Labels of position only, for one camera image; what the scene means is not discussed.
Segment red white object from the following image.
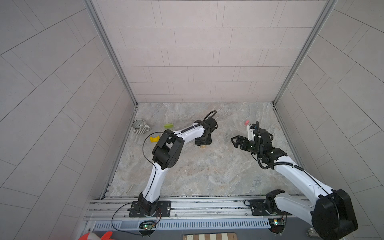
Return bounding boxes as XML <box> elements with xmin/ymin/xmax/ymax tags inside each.
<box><xmin>78</xmin><ymin>231</ymin><xmax>114</xmax><ymax>240</ymax></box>

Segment aluminium mounting rail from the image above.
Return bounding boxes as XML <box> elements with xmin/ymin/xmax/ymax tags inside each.
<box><xmin>83</xmin><ymin>196</ymin><xmax>335</xmax><ymax>221</ymax></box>

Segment green circuit board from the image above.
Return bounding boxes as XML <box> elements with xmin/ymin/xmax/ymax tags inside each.
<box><xmin>139</xmin><ymin>221</ymin><xmax>156</xmax><ymax>233</ymax></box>
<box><xmin>269</xmin><ymin>218</ymin><xmax>286</xmax><ymax>234</ymax></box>

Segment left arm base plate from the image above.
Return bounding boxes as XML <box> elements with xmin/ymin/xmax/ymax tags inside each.
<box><xmin>129</xmin><ymin>201</ymin><xmax>171</xmax><ymax>218</ymax></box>

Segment striped wood board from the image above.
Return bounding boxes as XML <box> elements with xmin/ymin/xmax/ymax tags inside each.
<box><xmin>183</xmin><ymin>233</ymin><xmax>238</xmax><ymax>240</ymax></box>

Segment yellow arch wood block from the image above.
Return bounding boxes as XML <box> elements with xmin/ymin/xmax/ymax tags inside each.
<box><xmin>150</xmin><ymin>136</ymin><xmax>160</xmax><ymax>143</ymax></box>

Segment small metal clamp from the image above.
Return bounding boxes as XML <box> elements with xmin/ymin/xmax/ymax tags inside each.
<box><xmin>307</xmin><ymin>228</ymin><xmax>318</xmax><ymax>238</ymax></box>

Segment grey slotted cable duct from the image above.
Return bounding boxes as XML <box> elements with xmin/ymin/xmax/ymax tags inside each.
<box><xmin>93</xmin><ymin>218</ymin><xmax>271</xmax><ymax>232</ymax></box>

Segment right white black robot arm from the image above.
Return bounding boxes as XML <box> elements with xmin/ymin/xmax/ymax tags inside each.
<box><xmin>231</xmin><ymin>125</ymin><xmax>359</xmax><ymax>240</ymax></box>

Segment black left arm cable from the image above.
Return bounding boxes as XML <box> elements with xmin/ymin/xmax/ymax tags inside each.
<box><xmin>110</xmin><ymin>110</ymin><xmax>218</xmax><ymax>236</ymax></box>

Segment grey ribbed ceramic mug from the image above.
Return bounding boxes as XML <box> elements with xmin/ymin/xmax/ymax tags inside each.
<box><xmin>132</xmin><ymin>119</ymin><xmax>151</xmax><ymax>135</ymax></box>

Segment lime green long block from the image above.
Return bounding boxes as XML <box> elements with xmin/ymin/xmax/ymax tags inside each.
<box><xmin>164</xmin><ymin>124</ymin><xmax>174</xmax><ymax>129</ymax></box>

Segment left green circuit board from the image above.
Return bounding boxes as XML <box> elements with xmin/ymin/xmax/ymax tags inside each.
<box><xmin>139</xmin><ymin>221</ymin><xmax>156</xmax><ymax>233</ymax></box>

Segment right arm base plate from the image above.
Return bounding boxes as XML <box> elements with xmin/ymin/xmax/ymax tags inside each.
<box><xmin>247</xmin><ymin>199</ymin><xmax>283</xmax><ymax>216</ymax></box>

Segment right green circuit board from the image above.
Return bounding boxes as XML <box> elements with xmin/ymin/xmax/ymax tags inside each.
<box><xmin>269</xmin><ymin>218</ymin><xmax>286</xmax><ymax>234</ymax></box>

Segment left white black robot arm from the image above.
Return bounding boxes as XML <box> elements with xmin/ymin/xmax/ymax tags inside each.
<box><xmin>138</xmin><ymin>117</ymin><xmax>218</xmax><ymax>216</ymax></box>

